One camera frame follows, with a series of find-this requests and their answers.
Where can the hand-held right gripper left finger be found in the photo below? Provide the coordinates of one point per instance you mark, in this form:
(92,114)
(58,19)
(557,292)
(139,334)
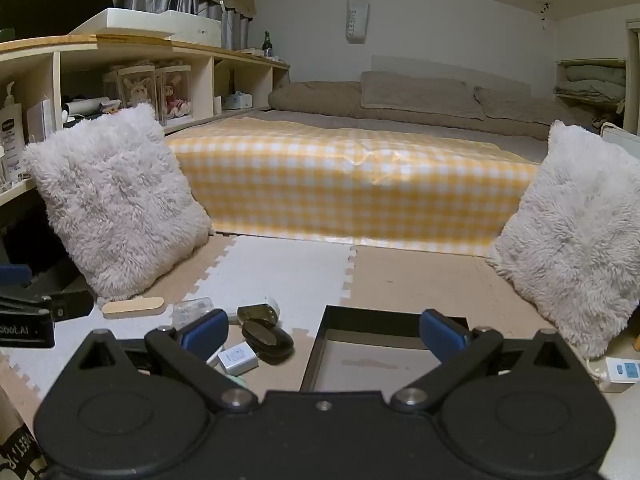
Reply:
(202,335)

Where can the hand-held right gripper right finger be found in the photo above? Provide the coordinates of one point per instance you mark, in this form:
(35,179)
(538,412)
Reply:
(440,337)

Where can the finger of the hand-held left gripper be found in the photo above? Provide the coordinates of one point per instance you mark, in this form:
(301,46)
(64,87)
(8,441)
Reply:
(70,305)
(12,275)

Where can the small white box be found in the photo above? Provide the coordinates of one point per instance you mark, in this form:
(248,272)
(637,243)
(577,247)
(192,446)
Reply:
(214,357)

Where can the clear plastic case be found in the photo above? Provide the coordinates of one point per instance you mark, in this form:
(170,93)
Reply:
(192,310)

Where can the white charger adapter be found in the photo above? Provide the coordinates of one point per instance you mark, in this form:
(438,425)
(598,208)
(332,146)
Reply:
(239,359)

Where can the green round compact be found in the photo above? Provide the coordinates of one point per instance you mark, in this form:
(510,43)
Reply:
(239,381)

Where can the wooden nail file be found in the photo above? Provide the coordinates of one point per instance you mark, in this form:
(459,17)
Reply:
(132,306)

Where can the black oval case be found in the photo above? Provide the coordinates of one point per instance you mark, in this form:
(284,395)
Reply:
(267,340)

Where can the black tray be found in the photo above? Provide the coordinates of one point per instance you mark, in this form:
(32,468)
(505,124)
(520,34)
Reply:
(350,360)

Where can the white foam mat tile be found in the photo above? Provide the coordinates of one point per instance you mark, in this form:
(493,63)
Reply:
(100,325)
(280,275)

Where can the printed white cloth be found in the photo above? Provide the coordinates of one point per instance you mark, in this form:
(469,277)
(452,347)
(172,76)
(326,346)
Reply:
(15,440)

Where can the fluffy white pillow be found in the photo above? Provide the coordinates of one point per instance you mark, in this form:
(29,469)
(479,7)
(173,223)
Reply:
(120,195)
(570,240)

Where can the white lotion pump bottle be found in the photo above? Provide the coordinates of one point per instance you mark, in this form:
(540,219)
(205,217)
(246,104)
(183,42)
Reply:
(12,125)

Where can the white book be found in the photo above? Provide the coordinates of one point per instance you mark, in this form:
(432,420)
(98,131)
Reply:
(40,120)

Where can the yellow checkered blanket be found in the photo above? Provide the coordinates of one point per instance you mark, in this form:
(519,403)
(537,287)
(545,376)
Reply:
(340,185)

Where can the white paper roll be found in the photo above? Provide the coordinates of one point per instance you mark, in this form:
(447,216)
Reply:
(82,106)

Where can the clear doll display box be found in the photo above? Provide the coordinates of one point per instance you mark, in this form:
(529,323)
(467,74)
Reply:
(135,92)
(175,92)

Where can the tissue box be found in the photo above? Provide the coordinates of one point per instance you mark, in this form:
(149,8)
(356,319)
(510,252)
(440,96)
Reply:
(236,101)

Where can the flat brown pillow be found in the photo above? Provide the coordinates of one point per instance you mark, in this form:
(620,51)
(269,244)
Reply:
(415,94)

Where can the wooden shelf unit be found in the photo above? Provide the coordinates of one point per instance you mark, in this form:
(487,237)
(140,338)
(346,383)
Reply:
(202,85)

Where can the long brown pillow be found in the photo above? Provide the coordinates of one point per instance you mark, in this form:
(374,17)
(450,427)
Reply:
(310,96)

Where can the white flat box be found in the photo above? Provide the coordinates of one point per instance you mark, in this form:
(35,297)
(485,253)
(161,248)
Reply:
(150,25)

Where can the green glass bottle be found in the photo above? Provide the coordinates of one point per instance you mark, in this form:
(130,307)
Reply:
(267,42)

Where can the folded grey blankets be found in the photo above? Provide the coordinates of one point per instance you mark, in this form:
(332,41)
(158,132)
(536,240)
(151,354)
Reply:
(595,80)

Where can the white closet door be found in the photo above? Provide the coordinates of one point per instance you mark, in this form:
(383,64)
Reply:
(634,60)

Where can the white wall hanging pouch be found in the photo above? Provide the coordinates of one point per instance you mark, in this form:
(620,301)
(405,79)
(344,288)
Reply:
(357,17)

